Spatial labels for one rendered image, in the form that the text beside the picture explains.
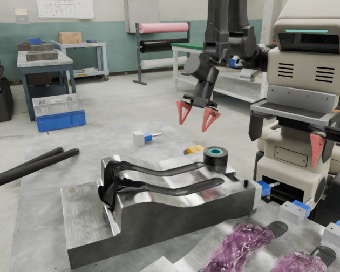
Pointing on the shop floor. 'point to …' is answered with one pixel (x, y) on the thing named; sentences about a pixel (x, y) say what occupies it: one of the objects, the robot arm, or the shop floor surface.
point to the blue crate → (60, 121)
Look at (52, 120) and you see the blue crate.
